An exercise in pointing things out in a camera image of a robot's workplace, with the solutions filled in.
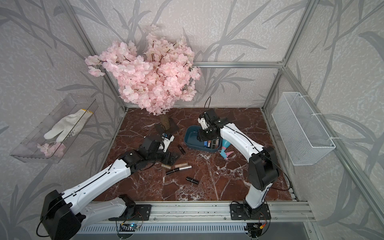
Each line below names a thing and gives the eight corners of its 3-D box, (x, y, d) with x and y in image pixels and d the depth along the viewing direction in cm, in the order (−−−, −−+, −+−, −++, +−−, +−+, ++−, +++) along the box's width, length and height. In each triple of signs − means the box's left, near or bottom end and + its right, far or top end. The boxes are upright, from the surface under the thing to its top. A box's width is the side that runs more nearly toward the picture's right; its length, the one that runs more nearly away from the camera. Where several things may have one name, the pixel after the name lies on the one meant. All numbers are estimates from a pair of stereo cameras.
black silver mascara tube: (166, 174, 88) (165, 173, 86) (166, 171, 89) (165, 170, 87) (192, 169, 90) (192, 168, 88) (191, 166, 91) (191, 165, 90)
